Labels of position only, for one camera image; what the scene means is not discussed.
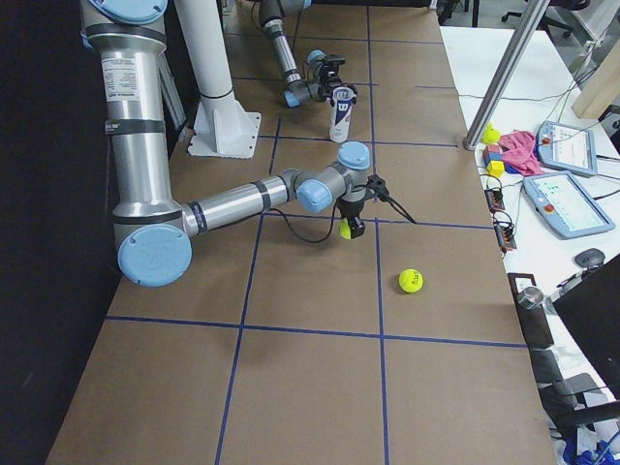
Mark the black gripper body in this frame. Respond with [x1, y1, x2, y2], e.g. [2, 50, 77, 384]
[319, 67, 342, 92]
[337, 193, 366, 219]

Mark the yellow Wilson tennis ball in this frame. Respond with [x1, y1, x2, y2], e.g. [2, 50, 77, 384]
[339, 218, 353, 240]

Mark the white blue tennis ball can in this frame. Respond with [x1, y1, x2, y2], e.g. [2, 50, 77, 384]
[329, 86, 354, 143]

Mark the yellow Roland Garros tennis ball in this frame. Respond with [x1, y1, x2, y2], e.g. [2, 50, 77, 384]
[398, 268, 423, 294]

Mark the spare yellow tennis ball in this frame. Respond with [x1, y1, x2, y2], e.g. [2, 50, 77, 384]
[480, 123, 501, 145]

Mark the black power adapter board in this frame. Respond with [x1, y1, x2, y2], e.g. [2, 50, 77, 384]
[484, 188, 505, 212]
[493, 221, 516, 253]

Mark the yellow toy block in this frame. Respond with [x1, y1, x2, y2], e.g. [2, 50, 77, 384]
[485, 159, 505, 177]

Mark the blue toy block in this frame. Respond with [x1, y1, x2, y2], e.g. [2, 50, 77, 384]
[483, 152, 504, 165]

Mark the pink cloth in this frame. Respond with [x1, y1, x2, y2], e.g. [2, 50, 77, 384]
[499, 131, 543, 176]

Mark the silver metal cylinder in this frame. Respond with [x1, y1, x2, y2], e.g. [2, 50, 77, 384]
[516, 286, 544, 311]

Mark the lower teach pendant tablet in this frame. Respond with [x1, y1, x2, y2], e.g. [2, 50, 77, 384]
[523, 170, 615, 239]

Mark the teach pendant tablet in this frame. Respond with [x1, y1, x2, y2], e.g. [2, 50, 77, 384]
[523, 170, 615, 239]
[536, 120, 598, 177]

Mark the upper teach pendant tablet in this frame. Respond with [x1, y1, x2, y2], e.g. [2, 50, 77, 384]
[536, 120, 598, 177]

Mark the black computer mouse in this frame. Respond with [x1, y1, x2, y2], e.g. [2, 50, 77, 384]
[573, 248, 605, 269]

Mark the black monitor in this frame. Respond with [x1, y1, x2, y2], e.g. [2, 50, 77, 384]
[554, 256, 620, 397]

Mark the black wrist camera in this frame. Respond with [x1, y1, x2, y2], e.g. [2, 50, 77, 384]
[366, 174, 390, 202]
[323, 54, 346, 69]

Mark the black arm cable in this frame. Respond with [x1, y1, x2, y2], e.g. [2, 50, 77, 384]
[263, 191, 418, 243]

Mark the white pedestal column base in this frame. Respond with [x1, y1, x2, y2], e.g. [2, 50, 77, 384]
[174, 0, 262, 159]

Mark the aluminium frame post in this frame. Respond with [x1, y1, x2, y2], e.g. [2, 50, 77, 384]
[463, 0, 550, 151]

